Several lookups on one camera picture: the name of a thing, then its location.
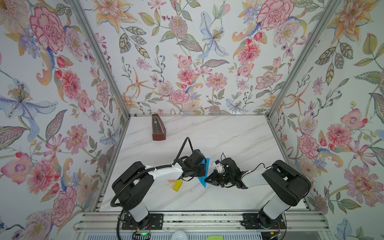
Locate green object at edge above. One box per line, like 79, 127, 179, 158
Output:
205, 235, 224, 240

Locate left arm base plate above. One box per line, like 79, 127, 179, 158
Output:
121, 213, 164, 231

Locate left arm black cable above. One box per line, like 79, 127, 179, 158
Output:
172, 137, 195, 166

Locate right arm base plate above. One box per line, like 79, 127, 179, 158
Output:
241, 213, 287, 230

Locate brown wooden metronome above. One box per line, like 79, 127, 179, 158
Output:
152, 114, 167, 141

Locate white round object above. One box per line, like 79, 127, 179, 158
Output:
171, 230, 188, 240

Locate aluminium front rail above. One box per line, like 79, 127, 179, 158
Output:
74, 211, 330, 233

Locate blue square paper sheet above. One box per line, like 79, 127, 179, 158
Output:
198, 158, 210, 188

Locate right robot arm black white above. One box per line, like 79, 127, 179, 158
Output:
204, 158, 311, 223

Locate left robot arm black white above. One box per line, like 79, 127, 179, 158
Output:
110, 150, 208, 223

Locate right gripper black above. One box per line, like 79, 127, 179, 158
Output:
204, 170, 233, 187

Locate yellow block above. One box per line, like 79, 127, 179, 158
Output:
173, 180, 183, 192

